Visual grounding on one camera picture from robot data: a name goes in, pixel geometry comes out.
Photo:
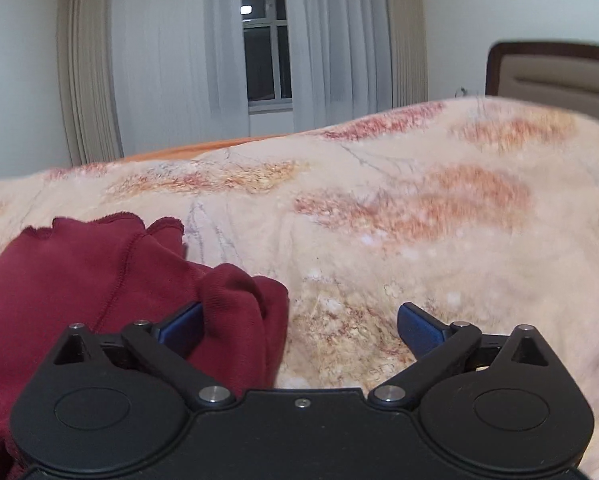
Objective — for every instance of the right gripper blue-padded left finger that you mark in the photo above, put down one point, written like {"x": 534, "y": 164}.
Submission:
{"x": 163, "y": 349}

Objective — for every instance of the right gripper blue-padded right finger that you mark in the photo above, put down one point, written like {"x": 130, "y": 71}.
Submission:
{"x": 440, "y": 352}

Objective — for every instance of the dark red knit garment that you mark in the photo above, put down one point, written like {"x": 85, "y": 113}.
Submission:
{"x": 112, "y": 271}

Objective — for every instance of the floral cream bed blanket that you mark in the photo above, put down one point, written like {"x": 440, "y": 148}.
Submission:
{"x": 481, "y": 209}

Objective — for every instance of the beige right drape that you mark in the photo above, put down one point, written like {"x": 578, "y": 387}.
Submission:
{"x": 408, "y": 49}

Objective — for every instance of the beige drape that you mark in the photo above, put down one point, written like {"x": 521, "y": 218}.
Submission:
{"x": 85, "y": 77}
{"x": 408, "y": 49}

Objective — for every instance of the brown padded headboard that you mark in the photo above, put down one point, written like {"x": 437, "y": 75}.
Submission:
{"x": 552, "y": 73}

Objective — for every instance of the beige left drape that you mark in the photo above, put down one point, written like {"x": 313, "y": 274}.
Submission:
{"x": 85, "y": 77}

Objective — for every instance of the white sheer right curtain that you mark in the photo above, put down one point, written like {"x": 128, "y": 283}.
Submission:
{"x": 340, "y": 60}

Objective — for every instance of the white sheer curtain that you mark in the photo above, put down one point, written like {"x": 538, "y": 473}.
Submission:
{"x": 340, "y": 60}
{"x": 179, "y": 72}

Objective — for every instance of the white sheer left curtain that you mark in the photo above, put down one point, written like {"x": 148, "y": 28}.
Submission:
{"x": 179, "y": 72}

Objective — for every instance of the dark window with white frame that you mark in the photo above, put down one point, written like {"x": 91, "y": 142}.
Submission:
{"x": 267, "y": 56}

